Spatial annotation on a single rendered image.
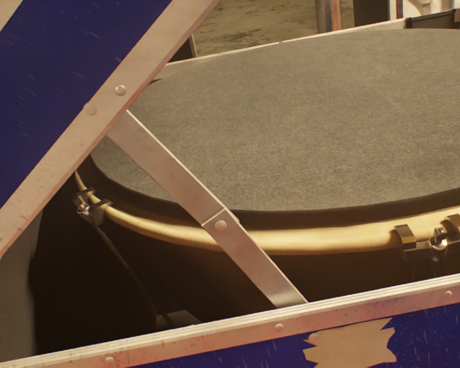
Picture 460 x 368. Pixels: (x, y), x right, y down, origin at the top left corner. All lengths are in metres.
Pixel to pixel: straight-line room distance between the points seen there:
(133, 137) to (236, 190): 0.25
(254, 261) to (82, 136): 0.18
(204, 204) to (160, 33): 0.14
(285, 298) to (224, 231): 0.09
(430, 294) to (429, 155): 0.22
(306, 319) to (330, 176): 0.21
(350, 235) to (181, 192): 0.21
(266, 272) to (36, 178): 0.20
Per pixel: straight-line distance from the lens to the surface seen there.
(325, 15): 2.24
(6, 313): 0.76
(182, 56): 3.51
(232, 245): 0.45
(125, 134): 0.41
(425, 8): 1.54
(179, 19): 0.36
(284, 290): 0.48
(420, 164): 0.65
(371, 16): 2.62
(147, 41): 0.37
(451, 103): 0.83
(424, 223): 0.58
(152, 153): 0.41
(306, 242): 0.56
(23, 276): 0.82
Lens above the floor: 1.27
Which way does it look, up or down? 27 degrees down
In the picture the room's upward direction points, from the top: 11 degrees counter-clockwise
